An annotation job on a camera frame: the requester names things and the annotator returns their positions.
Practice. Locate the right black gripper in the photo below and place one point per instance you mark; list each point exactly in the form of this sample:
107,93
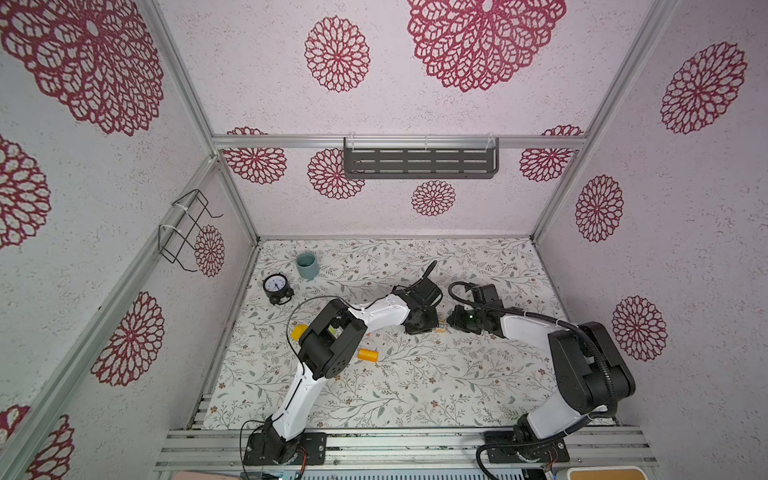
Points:
458,310

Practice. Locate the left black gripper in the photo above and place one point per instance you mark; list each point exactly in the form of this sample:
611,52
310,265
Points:
433,323

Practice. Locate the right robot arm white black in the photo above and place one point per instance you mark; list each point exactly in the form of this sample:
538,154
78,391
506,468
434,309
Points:
590,373

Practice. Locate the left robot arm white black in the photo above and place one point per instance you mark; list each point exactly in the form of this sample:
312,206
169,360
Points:
326,348

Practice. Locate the orange cylinder block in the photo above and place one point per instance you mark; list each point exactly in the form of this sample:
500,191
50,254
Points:
368,355

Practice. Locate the yellow house-shaped block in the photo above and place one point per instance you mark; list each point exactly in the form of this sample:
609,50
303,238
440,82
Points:
298,331

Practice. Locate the teal ceramic cup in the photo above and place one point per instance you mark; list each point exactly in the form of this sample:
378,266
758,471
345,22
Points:
307,265

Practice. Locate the black alarm clock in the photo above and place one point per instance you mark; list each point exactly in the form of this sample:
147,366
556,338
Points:
278,289

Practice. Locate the orange white box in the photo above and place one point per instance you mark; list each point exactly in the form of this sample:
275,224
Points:
602,473

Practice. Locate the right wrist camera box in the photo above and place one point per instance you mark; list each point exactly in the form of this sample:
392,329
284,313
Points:
486,296

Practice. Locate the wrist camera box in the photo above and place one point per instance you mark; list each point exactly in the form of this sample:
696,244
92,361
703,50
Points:
486,296
426,293

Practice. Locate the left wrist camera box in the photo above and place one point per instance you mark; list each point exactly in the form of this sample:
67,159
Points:
426,293

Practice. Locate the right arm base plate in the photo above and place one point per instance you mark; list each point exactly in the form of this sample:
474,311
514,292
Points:
506,447

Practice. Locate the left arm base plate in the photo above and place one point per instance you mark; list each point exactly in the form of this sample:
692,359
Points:
300,450

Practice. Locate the dark grey wall shelf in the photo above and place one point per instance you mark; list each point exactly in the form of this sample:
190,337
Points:
421,163

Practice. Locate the aluminium front rail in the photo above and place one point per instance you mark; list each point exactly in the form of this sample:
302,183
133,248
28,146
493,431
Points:
403,449

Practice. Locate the black wire wall rack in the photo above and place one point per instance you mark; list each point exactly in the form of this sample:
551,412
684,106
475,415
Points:
173,237

